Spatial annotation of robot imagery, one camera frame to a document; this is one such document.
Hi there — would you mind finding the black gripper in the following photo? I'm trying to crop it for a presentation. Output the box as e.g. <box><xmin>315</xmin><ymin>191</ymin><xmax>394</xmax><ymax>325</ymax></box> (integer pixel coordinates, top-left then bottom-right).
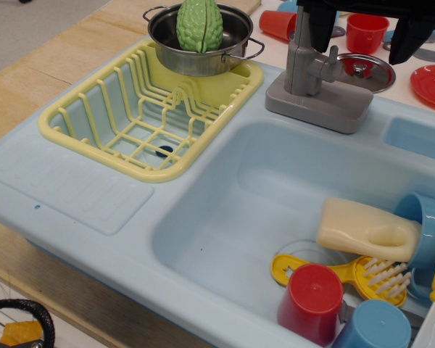
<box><xmin>297</xmin><ymin>1</ymin><xmax>435</xmax><ymax>65</ymax></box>

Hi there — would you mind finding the grey faucet lever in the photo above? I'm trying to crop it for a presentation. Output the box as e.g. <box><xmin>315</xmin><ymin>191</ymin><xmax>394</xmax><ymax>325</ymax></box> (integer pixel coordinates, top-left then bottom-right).
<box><xmin>328</xmin><ymin>45</ymin><xmax>339</xmax><ymax>65</ymax></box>

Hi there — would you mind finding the red upright cup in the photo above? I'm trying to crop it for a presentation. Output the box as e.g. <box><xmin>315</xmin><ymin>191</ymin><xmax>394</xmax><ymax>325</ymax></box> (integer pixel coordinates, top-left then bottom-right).
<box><xmin>346</xmin><ymin>13</ymin><xmax>389</xmax><ymax>55</ymax></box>

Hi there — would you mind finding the steel pot lid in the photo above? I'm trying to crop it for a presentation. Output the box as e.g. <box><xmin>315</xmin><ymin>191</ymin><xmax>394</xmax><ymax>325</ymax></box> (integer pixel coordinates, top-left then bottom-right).
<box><xmin>337</xmin><ymin>53</ymin><xmax>396</xmax><ymax>93</ymax></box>

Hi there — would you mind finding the grey toy knife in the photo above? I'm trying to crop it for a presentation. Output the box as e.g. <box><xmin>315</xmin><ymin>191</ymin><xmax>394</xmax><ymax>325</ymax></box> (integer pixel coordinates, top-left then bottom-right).
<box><xmin>413</xmin><ymin>48</ymin><xmax>435</xmax><ymax>62</ymax></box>

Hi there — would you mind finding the red plate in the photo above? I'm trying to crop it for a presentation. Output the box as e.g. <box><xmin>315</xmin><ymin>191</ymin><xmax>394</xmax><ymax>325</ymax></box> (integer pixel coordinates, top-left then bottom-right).
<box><xmin>410</xmin><ymin>65</ymin><xmax>435</xmax><ymax>109</ymax></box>

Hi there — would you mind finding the grey toy faucet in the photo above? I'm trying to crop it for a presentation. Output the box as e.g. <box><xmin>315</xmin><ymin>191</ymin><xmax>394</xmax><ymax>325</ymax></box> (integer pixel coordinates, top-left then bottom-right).
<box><xmin>265</xmin><ymin>5</ymin><xmax>373</xmax><ymax>134</ymax></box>

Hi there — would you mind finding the red cup lying down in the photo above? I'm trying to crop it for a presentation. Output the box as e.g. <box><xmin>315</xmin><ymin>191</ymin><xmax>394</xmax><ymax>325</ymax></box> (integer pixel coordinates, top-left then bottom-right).
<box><xmin>259</xmin><ymin>10</ymin><xmax>297</xmax><ymax>41</ymax></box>

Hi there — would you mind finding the green toy vegetable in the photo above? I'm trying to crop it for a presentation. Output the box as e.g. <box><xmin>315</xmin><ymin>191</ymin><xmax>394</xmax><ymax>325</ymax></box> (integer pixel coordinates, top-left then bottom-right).
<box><xmin>176</xmin><ymin>0</ymin><xmax>223</xmax><ymax>53</ymax></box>

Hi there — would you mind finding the small steel pot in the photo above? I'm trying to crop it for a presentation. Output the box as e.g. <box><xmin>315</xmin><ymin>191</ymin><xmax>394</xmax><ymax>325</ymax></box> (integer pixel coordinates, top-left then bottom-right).
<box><xmin>143</xmin><ymin>4</ymin><xmax>265</xmax><ymax>77</ymax></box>

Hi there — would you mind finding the blue cup in sink right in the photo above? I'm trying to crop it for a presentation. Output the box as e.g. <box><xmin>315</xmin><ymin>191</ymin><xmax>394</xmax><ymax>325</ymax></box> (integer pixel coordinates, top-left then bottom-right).
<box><xmin>394</xmin><ymin>192</ymin><xmax>435</xmax><ymax>301</ymax></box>

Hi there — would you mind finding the blue cup in sink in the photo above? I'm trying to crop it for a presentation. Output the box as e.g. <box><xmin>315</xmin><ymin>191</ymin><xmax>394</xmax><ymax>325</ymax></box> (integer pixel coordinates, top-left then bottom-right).
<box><xmin>394</xmin><ymin>192</ymin><xmax>435</xmax><ymax>301</ymax></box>
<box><xmin>331</xmin><ymin>300</ymin><xmax>412</xmax><ymax>347</ymax></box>

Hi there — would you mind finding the yellow dish drying rack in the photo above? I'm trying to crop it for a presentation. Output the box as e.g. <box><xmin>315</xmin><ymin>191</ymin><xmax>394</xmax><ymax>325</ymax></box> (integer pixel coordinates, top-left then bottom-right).
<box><xmin>38</xmin><ymin>38</ymin><xmax>264</xmax><ymax>183</ymax></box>

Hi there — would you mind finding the yellow dish brush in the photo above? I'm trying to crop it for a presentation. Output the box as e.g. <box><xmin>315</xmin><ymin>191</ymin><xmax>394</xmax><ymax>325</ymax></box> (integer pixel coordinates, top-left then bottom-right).
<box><xmin>270</xmin><ymin>254</ymin><xmax>412</xmax><ymax>307</ymax></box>

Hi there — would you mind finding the light blue toy sink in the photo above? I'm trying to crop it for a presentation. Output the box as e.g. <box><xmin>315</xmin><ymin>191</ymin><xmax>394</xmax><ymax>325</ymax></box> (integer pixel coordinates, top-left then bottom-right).
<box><xmin>0</xmin><ymin>35</ymin><xmax>435</xmax><ymax>348</ymax></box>

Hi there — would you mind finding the red cup in sink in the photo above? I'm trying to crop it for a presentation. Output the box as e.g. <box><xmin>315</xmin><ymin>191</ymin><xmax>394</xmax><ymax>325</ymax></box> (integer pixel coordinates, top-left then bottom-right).
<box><xmin>277</xmin><ymin>263</ymin><xmax>344</xmax><ymax>347</ymax></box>

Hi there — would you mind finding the blue cup in sink front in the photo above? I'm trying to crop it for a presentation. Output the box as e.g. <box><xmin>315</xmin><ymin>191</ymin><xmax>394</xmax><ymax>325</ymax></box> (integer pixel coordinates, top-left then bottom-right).
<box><xmin>331</xmin><ymin>300</ymin><xmax>412</xmax><ymax>347</ymax></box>

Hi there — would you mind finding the black cable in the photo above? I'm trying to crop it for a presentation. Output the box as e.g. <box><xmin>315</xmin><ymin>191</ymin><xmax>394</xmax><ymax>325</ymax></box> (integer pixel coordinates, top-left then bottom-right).
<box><xmin>0</xmin><ymin>299</ymin><xmax>56</xmax><ymax>348</ymax></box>

